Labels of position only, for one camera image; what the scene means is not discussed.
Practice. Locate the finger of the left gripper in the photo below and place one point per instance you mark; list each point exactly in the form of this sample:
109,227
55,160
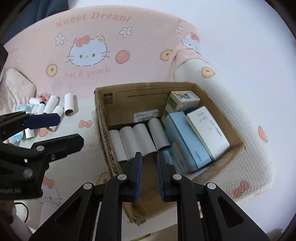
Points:
59,148
32,121

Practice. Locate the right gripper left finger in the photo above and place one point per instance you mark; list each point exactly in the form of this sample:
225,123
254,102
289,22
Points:
94,212

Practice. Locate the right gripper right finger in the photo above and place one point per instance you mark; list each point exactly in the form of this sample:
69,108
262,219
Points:
204,212

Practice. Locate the white spiral notebook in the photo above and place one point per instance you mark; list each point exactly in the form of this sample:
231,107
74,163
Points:
208,131

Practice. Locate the large white paper tube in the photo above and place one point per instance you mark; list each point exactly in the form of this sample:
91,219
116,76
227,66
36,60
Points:
158,134

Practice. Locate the white cardboard tube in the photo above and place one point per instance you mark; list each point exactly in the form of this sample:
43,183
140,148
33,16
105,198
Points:
34,101
129,141
56,118
143,139
118,145
68,104
29,133
40,108
51,104

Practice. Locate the red white small packet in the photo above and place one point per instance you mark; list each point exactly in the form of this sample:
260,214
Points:
44,97

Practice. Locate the pink patterned pillow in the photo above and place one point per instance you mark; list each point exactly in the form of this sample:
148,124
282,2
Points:
15,90

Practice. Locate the pink Hello Kitty mat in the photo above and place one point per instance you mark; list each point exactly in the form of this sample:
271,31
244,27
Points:
80,50

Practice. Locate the light blue book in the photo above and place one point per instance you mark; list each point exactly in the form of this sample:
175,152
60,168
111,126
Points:
179,131

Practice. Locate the cardboard box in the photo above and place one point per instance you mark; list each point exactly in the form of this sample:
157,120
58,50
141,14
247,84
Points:
131,119

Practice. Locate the green white panda box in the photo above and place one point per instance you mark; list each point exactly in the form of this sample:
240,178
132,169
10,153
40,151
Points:
180,101

